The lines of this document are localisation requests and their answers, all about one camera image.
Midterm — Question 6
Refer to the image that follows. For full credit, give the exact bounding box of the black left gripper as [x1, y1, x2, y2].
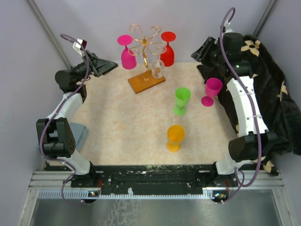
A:
[71, 49, 119, 83]

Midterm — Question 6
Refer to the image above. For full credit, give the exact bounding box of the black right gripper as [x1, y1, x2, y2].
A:
[191, 37, 226, 68]

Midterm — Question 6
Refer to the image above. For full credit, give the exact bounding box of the magenta plastic wine glass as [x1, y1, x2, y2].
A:
[117, 35, 137, 70]

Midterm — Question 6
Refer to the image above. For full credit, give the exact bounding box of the red plastic wine glass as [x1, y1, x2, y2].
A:
[160, 31, 176, 67]

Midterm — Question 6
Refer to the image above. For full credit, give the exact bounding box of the clear wine glass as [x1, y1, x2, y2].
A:
[151, 46, 166, 79]

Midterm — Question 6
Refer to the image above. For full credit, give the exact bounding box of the gold wire wine glass rack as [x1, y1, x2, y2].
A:
[128, 24, 167, 94]

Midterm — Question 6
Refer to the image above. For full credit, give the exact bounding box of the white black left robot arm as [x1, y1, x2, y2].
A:
[36, 51, 118, 187]

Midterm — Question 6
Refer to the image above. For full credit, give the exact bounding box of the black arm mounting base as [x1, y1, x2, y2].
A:
[44, 165, 238, 203]

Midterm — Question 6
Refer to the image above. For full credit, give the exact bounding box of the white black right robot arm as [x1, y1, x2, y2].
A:
[191, 32, 277, 186]

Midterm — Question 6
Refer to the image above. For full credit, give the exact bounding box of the green plastic wine glass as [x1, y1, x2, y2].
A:
[174, 87, 191, 116]

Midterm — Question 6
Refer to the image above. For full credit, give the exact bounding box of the orange plastic wine glass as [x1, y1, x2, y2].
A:
[166, 125, 185, 153]

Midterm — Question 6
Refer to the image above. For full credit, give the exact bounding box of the grey blue cloth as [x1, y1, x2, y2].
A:
[70, 122, 88, 151]

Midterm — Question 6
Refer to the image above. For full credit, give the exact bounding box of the black floral blanket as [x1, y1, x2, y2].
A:
[197, 34, 301, 175]

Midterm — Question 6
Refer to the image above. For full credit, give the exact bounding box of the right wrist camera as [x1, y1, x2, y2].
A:
[222, 21, 234, 33]

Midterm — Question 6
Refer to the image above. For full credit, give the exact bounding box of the aluminium frame rail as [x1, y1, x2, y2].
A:
[18, 165, 292, 226]

